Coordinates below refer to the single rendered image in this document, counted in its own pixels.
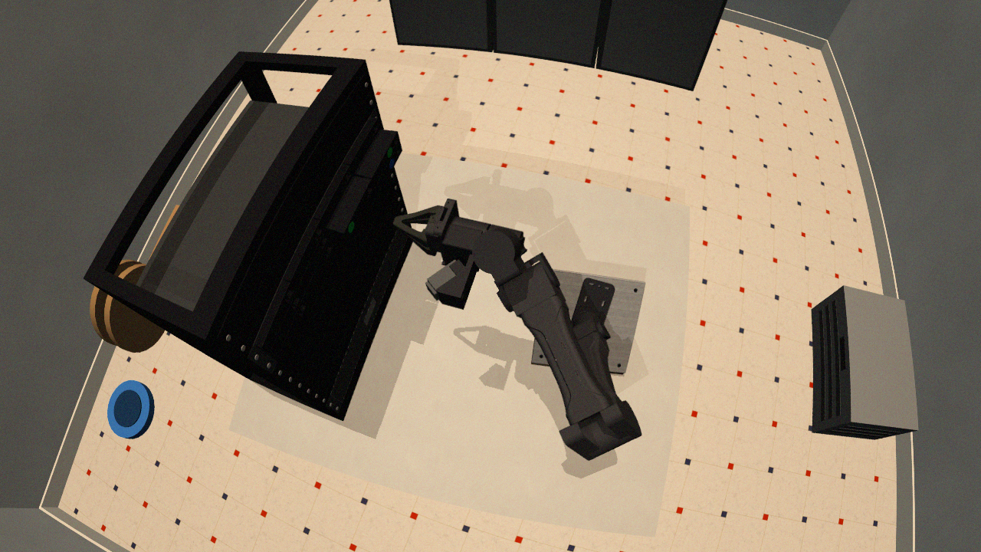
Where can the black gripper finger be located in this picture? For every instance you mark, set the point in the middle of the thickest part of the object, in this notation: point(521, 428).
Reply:
point(419, 221)
point(431, 213)

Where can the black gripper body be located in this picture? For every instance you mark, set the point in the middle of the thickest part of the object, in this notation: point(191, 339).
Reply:
point(448, 214)

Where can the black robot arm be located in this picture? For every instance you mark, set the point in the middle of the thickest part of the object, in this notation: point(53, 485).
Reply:
point(533, 293)

